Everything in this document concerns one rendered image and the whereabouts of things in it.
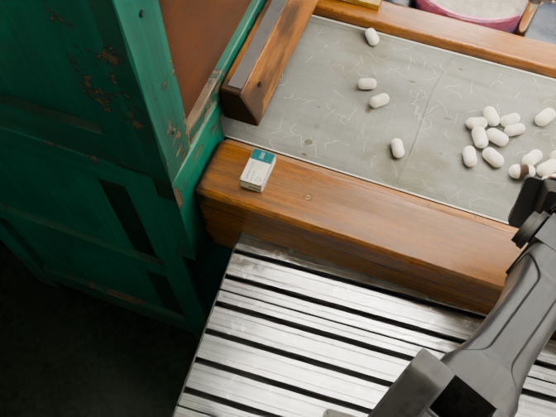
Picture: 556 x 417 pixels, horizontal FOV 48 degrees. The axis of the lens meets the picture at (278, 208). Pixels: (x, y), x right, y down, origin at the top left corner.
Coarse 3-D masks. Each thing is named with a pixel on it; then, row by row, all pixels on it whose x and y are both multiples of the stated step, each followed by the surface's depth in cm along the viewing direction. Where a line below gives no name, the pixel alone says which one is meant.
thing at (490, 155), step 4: (488, 148) 96; (492, 148) 96; (484, 152) 96; (488, 152) 95; (492, 152) 95; (496, 152) 95; (484, 156) 96; (488, 156) 95; (492, 156) 95; (496, 156) 95; (500, 156) 95; (488, 160) 96; (492, 160) 95; (496, 160) 95; (500, 160) 95; (492, 164) 95; (496, 164) 95; (500, 164) 95
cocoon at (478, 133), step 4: (476, 128) 97; (480, 128) 97; (472, 132) 98; (476, 132) 97; (480, 132) 97; (484, 132) 97; (472, 136) 98; (476, 136) 97; (480, 136) 97; (484, 136) 97; (476, 140) 97; (480, 140) 96; (484, 140) 96; (476, 144) 97; (480, 144) 96; (484, 144) 96
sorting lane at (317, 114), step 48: (336, 48) 108; (384, 48) 108; (432, 48) 108; (288, 96) 103; (336, 96) 103; (432, 96) 103; (480, 96) 103; (528, 96) 103; (288, 144) 99; (336, 144) 99; (384, 144) 99; (432, 144) 98; (528, 144) 98; (432, 192) 94; (480, 192) 94
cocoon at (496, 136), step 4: (492, 128) 97; (488, 132) 97; (492, 132) 97; (496, 132) 97; (500, 132) 97; (488, 136) 97; (492, 136) 97; (496, 136) 97; (500, 136) 97; (504, 136) 96; (492, 140) 97; (496, 140) 97; (500, 140) 97; (504, 140) 96; (508, 140) 97; (496, 144) 97; (500, 144) 97; (504, 144) 97
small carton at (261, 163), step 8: (256, 152) 93; (264, 152) 93; (248, 160) 92; (256, 160) 92; (264, 160) 92; (272, 160) 92; (248, 168) 91; (256, 168) 91; (264, 168) 91; (272, 168) 93; (248, 176) 91; (256, 176) 91; (264, 176) 91; (240, 184) 92; (248, 184) 91; (256, 184) 90; (264, 184) 91
